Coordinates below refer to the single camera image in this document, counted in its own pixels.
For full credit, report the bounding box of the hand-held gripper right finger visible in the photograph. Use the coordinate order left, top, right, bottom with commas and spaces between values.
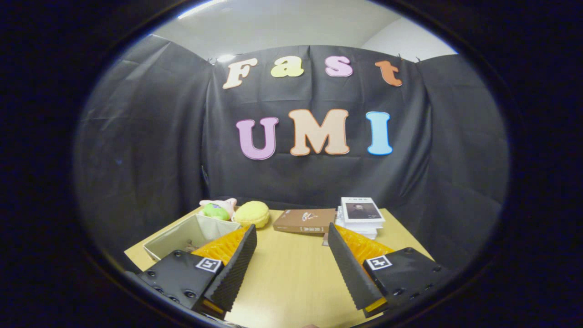
327, 222, 454, 318

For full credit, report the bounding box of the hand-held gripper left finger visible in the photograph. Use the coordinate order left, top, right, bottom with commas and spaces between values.
137, 223, 258, 319

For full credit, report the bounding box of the beige fabric storage box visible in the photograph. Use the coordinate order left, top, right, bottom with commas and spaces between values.
143, 214, 242, 263

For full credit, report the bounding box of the plain white book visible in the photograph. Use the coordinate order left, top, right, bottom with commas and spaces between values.
335, 207, 384, 240

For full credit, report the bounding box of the yellow round plush toy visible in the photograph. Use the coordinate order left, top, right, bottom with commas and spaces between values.
233, 201, 270, 229

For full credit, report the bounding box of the pink star plush toy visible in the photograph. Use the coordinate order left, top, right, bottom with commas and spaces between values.
199, 198, 238, 221

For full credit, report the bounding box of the black backdrop cloth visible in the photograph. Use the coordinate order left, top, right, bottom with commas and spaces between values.
73, 34, 511, 274

